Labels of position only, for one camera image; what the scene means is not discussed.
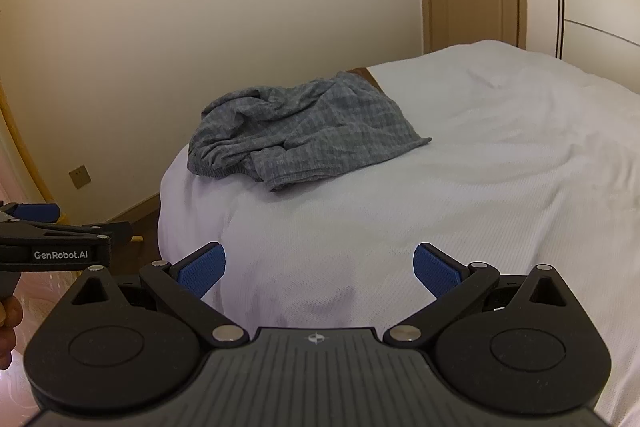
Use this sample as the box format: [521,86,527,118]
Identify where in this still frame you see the person's left hand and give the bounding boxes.
[0,294,24,371]

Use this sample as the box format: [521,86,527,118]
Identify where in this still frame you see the wooden skirting board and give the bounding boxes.
[102,192,161,224]

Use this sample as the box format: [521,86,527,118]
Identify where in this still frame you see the brown headboard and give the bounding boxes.
[347,67,388,95]

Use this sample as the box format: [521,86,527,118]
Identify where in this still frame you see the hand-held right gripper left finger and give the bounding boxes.
[71,242,250,349]

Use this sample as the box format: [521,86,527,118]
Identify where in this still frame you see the bed with white sheet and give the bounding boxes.
[157,39,640,427]

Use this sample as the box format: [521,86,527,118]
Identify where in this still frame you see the grey checked shorts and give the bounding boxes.
[186,72,433,192]

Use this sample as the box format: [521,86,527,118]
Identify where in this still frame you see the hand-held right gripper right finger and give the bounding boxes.
[382,242,569,349]

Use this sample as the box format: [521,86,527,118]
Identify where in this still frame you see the beige wall socket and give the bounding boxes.
[68,165,92,189]

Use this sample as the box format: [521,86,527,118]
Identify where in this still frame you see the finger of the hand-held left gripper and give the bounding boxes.
[0,202,61,224]
[0,220,134,253]

